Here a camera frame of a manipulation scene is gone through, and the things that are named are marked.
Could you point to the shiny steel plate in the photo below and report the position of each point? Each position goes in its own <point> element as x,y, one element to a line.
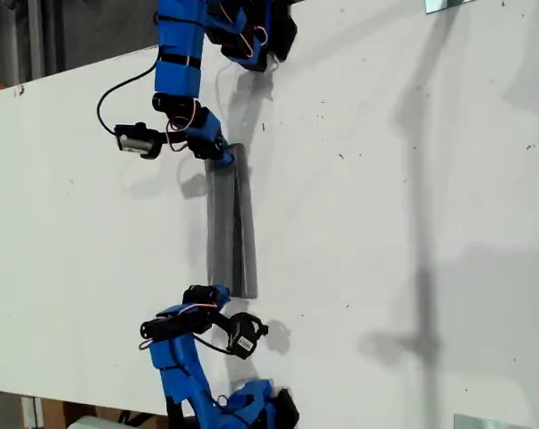
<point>434,4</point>

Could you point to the camera black stalk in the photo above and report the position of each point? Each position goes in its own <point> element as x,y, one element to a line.
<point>222,322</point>

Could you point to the white box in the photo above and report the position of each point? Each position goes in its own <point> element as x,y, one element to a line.
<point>90,423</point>

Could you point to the white table leg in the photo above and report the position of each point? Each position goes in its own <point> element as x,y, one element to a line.
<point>31,413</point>

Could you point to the brown cardboard box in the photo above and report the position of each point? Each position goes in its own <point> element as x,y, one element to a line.
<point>95,411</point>

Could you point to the grey striped square towel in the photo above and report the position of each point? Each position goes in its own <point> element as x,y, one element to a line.
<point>222,232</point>

